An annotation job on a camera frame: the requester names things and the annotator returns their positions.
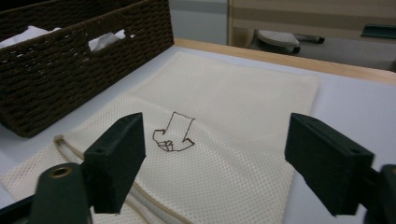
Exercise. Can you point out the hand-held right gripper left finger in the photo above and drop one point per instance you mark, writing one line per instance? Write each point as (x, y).
(115, 161)

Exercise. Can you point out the brown wicker basket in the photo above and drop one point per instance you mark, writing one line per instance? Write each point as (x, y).
(62, 81)

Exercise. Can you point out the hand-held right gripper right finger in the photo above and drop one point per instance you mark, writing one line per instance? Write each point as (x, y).
(327, 165)

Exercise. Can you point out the white cloth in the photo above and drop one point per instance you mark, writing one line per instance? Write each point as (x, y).
(104, 42)

